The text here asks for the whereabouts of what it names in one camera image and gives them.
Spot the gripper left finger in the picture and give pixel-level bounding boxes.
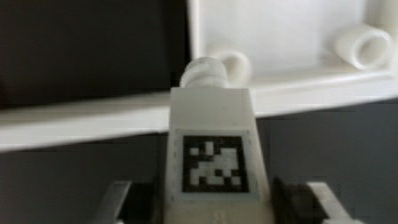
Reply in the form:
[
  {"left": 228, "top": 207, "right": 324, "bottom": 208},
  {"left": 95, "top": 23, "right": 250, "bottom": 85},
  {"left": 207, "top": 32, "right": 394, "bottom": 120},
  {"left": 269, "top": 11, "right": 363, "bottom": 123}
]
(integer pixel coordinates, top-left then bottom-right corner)
[{"left": 85, "top": 181, "right": 131, "bottom": 224}]

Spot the white table leg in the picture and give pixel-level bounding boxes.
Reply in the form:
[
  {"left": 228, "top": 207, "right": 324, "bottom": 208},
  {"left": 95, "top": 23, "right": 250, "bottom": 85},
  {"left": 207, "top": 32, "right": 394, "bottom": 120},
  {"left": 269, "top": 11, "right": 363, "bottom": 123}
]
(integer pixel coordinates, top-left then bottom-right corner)
[{"left": 163, "top": 57, "right": 275, "bottom": 224}]

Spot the white square tabletop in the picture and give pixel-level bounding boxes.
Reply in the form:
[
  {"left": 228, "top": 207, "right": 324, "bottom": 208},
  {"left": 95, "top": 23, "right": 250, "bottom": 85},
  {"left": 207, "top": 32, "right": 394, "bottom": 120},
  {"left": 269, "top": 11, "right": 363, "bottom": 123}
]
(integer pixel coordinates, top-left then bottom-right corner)
[{"left": 188, "top": 0, "right": 398, "bottom": 88}]

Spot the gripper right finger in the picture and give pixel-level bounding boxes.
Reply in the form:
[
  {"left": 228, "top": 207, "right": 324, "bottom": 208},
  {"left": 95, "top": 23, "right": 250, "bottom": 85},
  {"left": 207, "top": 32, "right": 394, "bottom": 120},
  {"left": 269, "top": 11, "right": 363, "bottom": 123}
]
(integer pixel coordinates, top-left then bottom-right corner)
[{"left": 307, "top": 182, "right": 365, "bottom": 224}]

